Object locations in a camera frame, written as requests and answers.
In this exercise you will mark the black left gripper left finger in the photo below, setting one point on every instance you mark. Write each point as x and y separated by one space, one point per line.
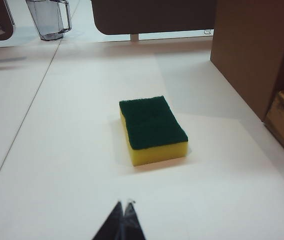
114 225

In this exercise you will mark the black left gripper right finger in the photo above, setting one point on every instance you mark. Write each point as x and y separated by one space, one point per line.
132 225

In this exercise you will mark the yellow sponge with green scourer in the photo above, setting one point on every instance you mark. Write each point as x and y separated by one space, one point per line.
152 125

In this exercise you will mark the brown cardboard box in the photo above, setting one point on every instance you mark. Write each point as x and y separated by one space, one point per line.
249 50

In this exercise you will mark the large brown desk divider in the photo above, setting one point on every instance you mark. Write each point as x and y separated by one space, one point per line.
157 15

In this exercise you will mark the clear glass mug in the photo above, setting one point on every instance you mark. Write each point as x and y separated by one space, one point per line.
48 20

